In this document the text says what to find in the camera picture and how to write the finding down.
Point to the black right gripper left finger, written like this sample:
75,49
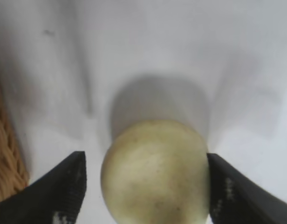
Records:
48,200

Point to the woven wicker rectangular basket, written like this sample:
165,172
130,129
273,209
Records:
6,163

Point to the pale yellow egg yolk pastry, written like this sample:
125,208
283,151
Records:
155,172

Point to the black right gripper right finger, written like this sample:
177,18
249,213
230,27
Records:
241,200

